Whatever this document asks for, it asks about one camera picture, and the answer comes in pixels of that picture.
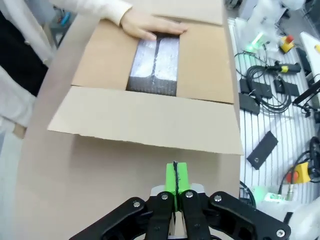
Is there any black yellow enabling switch handle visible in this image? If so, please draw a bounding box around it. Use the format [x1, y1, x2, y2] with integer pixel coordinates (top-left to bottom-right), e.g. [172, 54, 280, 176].
[273, 61, 302, 75]

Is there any white angled panel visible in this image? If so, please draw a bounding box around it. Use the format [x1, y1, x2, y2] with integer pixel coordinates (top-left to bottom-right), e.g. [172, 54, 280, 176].
[298, 31, 320, 76]

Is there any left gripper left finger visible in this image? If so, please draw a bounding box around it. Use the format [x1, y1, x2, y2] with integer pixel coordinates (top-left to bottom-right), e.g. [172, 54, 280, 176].
[67, 161, 179, 240]

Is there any black power brick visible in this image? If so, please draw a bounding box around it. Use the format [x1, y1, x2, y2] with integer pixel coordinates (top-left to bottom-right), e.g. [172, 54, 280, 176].
[273, 79, 300, 96]
[239, 79, 273, 99]
[238, 92, 261, 116]

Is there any aluminium profile base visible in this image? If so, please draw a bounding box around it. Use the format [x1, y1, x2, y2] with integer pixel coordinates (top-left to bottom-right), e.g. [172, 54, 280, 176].
[227, 17, 320, 201]

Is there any black metal bracket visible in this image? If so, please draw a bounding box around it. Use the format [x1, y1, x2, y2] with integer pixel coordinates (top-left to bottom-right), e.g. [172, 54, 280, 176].
[292, 79, 320, 111]

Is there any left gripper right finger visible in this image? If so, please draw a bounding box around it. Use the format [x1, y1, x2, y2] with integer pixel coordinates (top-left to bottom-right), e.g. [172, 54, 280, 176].
[176, 161, 292, 240]

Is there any yellow red emergency stop button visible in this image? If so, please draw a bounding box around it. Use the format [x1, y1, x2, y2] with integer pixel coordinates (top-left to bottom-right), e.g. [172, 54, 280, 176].
[284, 161, 312, 185]
[279, 34, 295, 54]

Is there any black flat metal plate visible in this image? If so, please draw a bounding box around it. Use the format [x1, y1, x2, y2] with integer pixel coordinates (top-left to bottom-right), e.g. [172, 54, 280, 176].
[246, 130, 279, 171]

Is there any bubble wrapped clock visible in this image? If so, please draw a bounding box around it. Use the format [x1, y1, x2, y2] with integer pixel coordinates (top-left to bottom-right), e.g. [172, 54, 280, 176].
[129, 37, 157, 79]
[152, 36, 181, 82]

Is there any coiled black cable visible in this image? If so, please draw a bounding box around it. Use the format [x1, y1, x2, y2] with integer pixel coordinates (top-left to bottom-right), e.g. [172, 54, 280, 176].
[234, 51, 294, 114]

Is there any person's left hand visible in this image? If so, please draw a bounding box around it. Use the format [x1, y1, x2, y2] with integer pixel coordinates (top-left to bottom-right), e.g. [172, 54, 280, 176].
[119, 11, 189, 42]

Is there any black foam sheet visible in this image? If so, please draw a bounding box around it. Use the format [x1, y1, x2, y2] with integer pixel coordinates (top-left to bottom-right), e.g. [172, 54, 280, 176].
[125, 31, 181, 97]

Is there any person in white cardigan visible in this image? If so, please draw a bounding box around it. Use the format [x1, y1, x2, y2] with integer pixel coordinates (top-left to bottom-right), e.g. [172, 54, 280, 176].
[0, 0, 57, 140]

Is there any brown cardboard box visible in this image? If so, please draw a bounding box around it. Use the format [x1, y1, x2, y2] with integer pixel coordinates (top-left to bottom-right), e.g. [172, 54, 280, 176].
[47, 0, 245, 156]

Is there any person's left forearm white sleeve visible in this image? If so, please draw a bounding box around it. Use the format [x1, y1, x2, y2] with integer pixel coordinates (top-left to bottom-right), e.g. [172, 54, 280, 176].
[48, 0, 134, 26]

